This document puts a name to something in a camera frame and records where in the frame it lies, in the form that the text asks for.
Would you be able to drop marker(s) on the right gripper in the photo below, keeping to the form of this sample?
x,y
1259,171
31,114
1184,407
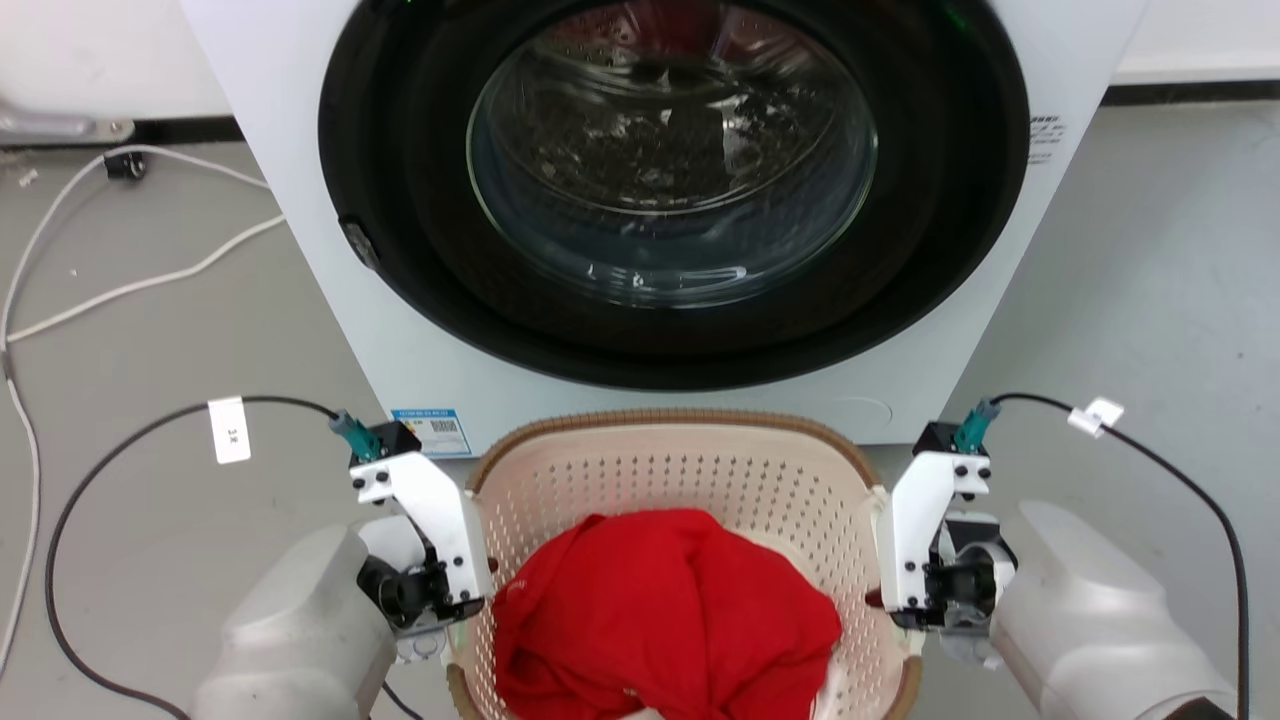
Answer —
x,y
965,580

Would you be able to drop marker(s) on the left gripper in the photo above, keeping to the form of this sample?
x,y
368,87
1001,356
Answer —
x,y
405,590

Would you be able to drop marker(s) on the beige perforated plastic laundry basket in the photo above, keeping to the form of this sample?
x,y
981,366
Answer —
x,y
680,470

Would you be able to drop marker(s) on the right grey white robot arm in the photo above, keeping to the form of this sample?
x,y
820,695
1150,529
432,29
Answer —
x,y
1090,610

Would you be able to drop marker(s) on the left grey white robot arm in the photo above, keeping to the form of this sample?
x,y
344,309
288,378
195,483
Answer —
x,y
300,630

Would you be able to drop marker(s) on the blue energy label sticker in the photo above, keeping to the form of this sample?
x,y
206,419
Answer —
x,y
432,432

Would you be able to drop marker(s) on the red garment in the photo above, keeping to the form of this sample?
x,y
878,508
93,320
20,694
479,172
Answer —
x,y
660,610

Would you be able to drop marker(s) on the white front-load washing machine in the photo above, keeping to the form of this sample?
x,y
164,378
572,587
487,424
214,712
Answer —
x,y
320,300

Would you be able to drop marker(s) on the round black glass washer door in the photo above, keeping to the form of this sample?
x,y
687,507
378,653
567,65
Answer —
x,y
420,150

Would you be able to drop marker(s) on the black floor plug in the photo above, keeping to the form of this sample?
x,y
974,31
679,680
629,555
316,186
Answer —
x,y
125,165

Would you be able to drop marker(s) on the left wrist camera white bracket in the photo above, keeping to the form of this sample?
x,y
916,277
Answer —
x,y
440,520

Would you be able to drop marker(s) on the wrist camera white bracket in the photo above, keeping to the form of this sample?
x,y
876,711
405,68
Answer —
x,y
915,530
440,520

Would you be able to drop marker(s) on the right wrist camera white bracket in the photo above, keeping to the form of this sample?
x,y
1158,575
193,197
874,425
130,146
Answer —
x,y
915,530

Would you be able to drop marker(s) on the grey metal floor bracket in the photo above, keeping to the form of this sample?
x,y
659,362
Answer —
x,y
60,125

